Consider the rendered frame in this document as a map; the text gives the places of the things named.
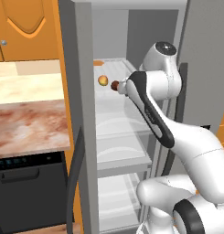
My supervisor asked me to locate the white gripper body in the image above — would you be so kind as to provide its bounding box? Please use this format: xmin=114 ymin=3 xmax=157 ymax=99
xmin=116 ymin=78 xmax=130 ymax=98

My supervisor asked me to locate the brown pear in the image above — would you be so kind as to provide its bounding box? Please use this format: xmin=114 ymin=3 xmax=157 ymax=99
xmin=110 ymin=80 xmax=121 ymax=92

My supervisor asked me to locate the clear glass fridge shelf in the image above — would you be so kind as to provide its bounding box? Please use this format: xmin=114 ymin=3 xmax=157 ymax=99
xmin=94 ymin=90 xmax=153 ymax=139
xmin=93 ymin=58 xmax=139 ymax=94
xmin=96 ymin=133 xmax=153 ymax=178

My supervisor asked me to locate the yellow orange mango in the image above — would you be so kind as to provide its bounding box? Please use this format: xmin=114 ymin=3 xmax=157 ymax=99
xmin=97 ymin=75 xmax=109 ymax=87

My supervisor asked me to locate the grey fridge door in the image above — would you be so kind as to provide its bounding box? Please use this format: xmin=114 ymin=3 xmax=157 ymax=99
xmin=58 ymin=0 xmax=101 ymax=234
xmin=169 ymin=0 xmax=224 ymax=177

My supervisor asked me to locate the grey fridge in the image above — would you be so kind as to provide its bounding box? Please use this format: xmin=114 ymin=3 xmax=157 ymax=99
xmin=71 ymin=0 xmax=190 ymax=234

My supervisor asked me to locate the clear fridge drawer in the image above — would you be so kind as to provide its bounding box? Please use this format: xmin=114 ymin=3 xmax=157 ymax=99
xmin=97 ymin=172 xmax=149 ymax=233

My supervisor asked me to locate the orange cupboard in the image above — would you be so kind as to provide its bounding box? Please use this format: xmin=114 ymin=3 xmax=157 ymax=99
xmin=215 ymin=102 xmax=224 ymax=146

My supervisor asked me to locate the orange cupboard door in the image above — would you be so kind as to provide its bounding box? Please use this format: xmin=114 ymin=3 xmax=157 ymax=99
xmin=0 ymin=0 xmax=61 ymax=62

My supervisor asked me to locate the black dishwasher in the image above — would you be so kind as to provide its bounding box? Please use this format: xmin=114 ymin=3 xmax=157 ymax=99
xmin=0 ymin=151 xmax=70 ymax=234

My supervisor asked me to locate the black fridge door handle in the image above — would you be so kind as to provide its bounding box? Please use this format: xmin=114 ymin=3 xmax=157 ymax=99
xmin=163 ymin=61 xmax=189 ymax=176

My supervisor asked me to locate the dark grey fridge door handle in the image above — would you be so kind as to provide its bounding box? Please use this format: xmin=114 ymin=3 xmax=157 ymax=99
xmin=65 ymin=124 xmax=86 ymax=234

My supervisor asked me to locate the black dishwasher handle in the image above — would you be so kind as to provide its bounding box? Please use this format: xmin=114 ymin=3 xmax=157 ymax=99
xmin=0 ymin=167 xmax=41 ymax=185

